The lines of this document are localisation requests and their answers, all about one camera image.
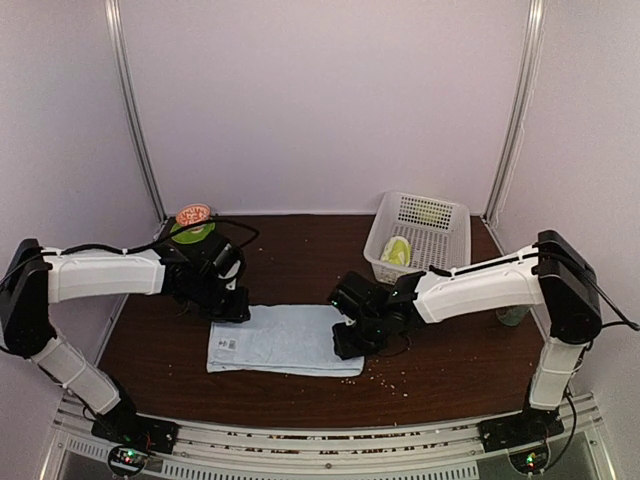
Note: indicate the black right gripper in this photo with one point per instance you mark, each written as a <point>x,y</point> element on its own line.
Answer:
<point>346,350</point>

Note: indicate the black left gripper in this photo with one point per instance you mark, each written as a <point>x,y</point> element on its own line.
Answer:
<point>236,314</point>

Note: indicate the green patterned towel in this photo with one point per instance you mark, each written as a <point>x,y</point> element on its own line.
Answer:
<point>397,251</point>

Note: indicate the white plastic basket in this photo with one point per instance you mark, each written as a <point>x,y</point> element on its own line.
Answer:
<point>438,233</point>

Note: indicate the light blue towel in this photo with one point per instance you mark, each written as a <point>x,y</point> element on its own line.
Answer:
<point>287,339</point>

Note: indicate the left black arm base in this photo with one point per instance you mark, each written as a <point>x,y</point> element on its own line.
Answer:
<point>124,426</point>

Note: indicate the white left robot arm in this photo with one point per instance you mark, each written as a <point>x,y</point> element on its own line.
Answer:
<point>38,277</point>

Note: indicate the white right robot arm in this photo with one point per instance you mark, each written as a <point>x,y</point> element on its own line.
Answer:
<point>550,272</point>

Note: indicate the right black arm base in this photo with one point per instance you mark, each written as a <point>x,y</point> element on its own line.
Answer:
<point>528,426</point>

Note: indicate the green plate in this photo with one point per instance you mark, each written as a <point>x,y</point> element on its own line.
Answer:
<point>183,233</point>

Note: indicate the red patterned bowl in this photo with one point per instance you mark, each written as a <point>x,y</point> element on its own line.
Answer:
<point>192,214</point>

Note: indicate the beige patterned mug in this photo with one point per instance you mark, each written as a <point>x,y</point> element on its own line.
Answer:
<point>512,316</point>

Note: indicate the aluminium front rail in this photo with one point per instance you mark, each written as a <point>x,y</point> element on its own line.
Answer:
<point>443,450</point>

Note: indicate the right aluminium frame post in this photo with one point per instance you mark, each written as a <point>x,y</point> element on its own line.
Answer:
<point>522,96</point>

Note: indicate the aluminium frame post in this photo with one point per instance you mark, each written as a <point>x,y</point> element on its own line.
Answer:
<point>133,118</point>
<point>522,96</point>

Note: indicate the left aluminium frame post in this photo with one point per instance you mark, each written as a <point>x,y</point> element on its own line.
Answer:
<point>133,118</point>

